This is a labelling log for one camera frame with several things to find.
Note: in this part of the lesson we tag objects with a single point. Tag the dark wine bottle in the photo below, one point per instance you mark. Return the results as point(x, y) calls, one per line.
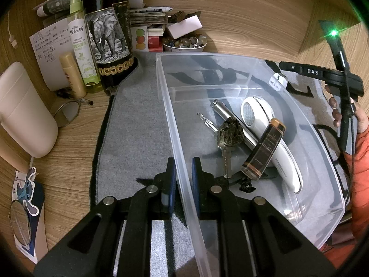
point(109, 34)

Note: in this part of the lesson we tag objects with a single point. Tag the dark blue card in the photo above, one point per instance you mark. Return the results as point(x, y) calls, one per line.
point(39, 230)

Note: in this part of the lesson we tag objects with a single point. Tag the handwritten note paper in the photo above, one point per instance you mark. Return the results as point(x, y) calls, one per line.
point(49, 43)

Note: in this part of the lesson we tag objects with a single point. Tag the metal drill bit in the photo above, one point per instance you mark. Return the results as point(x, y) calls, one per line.
point(207, 121)

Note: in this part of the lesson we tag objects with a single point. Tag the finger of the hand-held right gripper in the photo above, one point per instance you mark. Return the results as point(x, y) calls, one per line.
point(292, 67)

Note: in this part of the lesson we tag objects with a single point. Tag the keys with pinecone charm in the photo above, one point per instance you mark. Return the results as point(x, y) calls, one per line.
point(227, 135)

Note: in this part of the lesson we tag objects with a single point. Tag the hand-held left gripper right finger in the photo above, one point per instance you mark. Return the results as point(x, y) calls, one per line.
point(196, 184)

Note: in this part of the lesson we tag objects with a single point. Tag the cream rounded container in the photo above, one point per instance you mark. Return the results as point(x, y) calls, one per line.
point(26, 112)

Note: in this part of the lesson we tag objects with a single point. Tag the person's right forearm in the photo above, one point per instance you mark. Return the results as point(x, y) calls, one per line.
point(360, 184)

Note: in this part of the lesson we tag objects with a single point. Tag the round metallic disc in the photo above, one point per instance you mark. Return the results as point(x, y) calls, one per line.
point(20, 222)

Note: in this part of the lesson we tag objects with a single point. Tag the white fabric shaver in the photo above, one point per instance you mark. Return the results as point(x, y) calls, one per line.
point(253, 112)

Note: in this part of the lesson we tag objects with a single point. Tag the brown perfume bottle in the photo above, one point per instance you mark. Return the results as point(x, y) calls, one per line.
point(262, 150)

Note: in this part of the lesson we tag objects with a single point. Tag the small red box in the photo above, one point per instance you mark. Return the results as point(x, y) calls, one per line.
point(154, 44)

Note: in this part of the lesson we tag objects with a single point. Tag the blue cartoon sticker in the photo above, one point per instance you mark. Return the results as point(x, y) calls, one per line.
point(24, 187)

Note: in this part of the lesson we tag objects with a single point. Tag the white bowl of stones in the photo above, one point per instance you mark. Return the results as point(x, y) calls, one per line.
point(184, 47)

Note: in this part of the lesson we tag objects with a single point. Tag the black pen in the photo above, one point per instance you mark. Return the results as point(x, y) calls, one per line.
point(86, 102)

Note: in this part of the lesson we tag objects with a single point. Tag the white card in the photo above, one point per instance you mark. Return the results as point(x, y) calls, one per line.
point(184, 26)

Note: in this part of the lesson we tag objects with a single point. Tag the grey mat with black letters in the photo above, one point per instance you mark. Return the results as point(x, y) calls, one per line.
point(135, 138)

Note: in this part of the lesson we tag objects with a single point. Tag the dotted tube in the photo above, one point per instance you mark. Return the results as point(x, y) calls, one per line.
point(54, 5)

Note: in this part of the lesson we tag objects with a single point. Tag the person's right hand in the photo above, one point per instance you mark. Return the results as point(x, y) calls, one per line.
point(334, 104)

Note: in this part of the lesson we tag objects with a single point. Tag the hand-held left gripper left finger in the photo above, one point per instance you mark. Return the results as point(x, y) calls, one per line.
point(172, 184)

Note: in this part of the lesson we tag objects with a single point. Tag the silver metal flashlight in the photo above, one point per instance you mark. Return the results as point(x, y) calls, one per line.
point(222, 108)

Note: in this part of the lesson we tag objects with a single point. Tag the small round mirror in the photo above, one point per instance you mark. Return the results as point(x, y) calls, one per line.
point(67, 114)

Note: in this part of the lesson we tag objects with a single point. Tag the clear plastic storage bin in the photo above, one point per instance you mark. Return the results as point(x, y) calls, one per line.
point(196, 92)

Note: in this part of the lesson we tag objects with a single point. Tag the stack of papers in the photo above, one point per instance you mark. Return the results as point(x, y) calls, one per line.
point(150, 16)

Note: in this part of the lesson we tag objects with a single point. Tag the white charger plug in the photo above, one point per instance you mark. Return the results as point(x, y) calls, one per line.
point(279, 80)

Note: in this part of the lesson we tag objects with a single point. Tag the small beige bottle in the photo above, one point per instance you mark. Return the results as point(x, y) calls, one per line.
point(72, 75)

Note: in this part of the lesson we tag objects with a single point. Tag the green spray bottle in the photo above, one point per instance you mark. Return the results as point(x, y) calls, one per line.
point(82, 49)

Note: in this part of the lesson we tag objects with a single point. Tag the fruit print box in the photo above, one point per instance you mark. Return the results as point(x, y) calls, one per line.
point(139, 39)

